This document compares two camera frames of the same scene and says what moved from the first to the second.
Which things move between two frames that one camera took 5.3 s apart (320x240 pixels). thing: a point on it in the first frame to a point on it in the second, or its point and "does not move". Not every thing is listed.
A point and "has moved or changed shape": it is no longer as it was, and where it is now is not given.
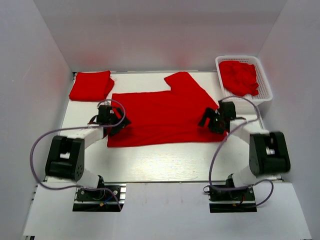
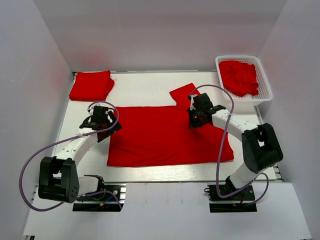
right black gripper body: x=216 y=126 to x=195 y=119
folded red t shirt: x=92 y=86 does not move
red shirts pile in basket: x=240 y=78 does not move
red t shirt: x=168 y=117 has moved or changed shape
